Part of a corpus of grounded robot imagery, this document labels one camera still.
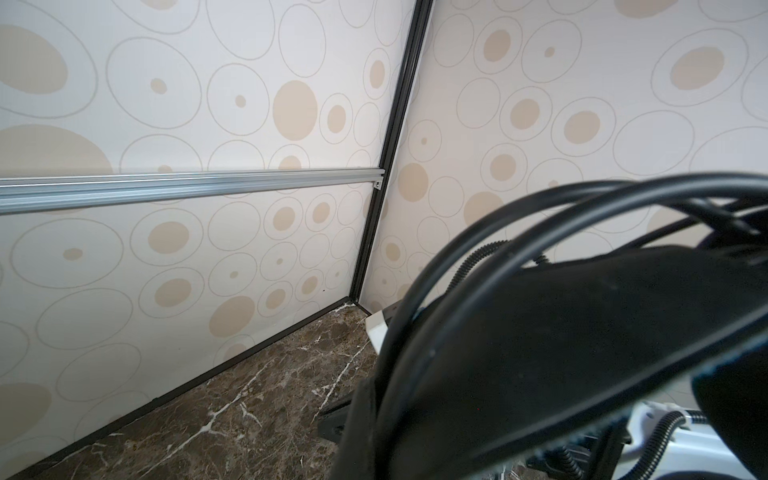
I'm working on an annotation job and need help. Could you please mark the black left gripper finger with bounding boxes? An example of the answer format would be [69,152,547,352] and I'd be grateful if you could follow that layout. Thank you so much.
[328,379,377,480]

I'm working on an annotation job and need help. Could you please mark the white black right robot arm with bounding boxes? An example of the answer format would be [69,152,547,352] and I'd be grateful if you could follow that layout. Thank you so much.
[331,243,767,479]

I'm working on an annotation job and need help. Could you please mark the black headphone cable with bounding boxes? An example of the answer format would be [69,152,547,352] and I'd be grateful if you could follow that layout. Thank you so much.
[611,194,768,253]

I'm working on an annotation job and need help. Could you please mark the silver aluminium back rail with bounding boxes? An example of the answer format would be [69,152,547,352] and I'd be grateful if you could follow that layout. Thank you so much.
[1,168,384,215]

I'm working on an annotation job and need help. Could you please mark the black blue headphones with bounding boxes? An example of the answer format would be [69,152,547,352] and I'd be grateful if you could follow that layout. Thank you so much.
[368,173,767,479]

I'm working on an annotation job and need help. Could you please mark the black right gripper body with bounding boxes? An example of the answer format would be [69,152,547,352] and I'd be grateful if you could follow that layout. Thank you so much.
[317,392,354,444]

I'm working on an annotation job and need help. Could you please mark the black vertical frame post right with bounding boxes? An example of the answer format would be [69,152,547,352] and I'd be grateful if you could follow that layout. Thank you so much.
[349,0,434,303]

